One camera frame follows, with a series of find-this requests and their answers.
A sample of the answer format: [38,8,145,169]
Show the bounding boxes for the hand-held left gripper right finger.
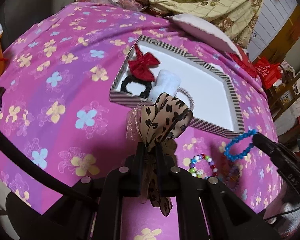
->
[156,144,255,240]

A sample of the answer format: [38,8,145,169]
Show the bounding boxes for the leopard print bow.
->
[126,92,193,217]

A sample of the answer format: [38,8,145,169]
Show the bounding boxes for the red plastic bag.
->
[255,56,282,89]

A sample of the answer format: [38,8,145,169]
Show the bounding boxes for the white fluffy hair tie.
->
[150,70,182,103]

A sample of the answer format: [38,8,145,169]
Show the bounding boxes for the purple bead bracelet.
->
[222,160,242,190]

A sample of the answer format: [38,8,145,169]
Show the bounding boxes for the black hair band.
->
[120,75,153,98]

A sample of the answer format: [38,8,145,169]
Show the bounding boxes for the black cable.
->
[0,124,95,202]

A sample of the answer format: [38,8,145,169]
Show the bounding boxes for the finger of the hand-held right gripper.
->
[252,132,290,167]

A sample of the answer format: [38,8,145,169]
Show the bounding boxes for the red cloth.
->
[227,51,259,78]

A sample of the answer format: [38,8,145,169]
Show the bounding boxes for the pink floral blanket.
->
[0,1,284,240]

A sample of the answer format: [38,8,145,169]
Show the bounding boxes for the red bow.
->
[128,44,161,82]

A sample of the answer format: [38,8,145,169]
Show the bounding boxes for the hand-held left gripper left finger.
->
[74,142,147,240]

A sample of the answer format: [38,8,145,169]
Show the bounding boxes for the multicolour bead bracelet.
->
[189,154,219,179]

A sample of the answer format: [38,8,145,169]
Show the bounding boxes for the pink pillow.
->
[166,14,243,58]

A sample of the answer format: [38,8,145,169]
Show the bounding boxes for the striped gift box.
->
[109,35,245,138]

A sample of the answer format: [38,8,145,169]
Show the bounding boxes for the wooden rack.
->
[267,62,300,120]

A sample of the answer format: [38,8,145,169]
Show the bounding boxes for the grey headband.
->
[176,87,195,112]

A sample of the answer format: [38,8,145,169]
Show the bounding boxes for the yellow floral quilt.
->
[122,0,269,48]

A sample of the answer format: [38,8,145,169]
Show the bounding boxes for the blue bead bracelet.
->
[224,129,258,162]

